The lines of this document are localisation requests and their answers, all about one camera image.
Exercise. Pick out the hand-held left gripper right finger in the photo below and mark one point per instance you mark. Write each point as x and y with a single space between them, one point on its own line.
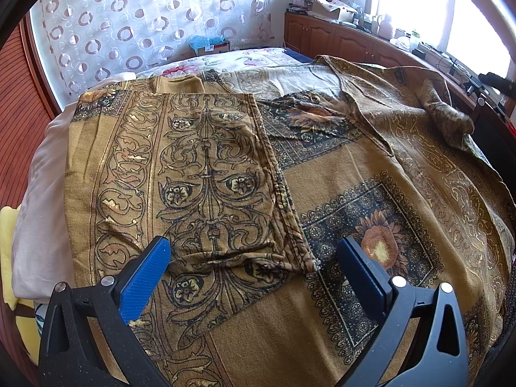
361 278

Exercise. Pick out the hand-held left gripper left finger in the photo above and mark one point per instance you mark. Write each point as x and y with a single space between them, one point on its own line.
145 278

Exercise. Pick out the brown sunflower pattern cloth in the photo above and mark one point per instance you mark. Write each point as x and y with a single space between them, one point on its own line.
322 177

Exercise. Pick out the golden paisley cloth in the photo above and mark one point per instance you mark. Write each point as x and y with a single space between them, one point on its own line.
435 161

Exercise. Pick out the pale beige pillow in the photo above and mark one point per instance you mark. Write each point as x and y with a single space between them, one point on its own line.
44 193

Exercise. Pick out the yellow cloth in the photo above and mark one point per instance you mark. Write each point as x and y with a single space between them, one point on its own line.
12 250

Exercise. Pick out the red wooden slatted panel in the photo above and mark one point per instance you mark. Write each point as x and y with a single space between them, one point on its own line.
24 109

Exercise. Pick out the dark blue sheet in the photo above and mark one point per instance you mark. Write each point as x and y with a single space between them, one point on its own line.
300 55

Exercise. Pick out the small black box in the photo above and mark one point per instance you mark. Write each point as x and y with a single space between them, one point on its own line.
422 53

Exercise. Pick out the wooden cabinet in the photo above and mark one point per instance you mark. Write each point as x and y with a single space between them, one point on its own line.
342 40

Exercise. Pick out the green lid plastic cup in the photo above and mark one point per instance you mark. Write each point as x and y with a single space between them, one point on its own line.
414 40

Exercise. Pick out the floral quilt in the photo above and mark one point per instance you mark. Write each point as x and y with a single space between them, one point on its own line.
250 57

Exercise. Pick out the blue plastic bag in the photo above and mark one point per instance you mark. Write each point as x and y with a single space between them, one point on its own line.
205 41

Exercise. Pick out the white jug on cabinet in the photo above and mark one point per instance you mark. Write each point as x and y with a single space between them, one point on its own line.
388 26

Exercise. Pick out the circle pattern sheer curtain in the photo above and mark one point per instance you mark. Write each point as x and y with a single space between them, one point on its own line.
141 20

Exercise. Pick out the open cardboard box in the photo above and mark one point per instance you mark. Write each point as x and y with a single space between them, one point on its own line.
332 8

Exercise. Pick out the stack of patterned items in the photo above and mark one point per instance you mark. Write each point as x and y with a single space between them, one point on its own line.
301 2

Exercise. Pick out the window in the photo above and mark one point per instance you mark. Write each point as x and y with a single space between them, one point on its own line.
415 0

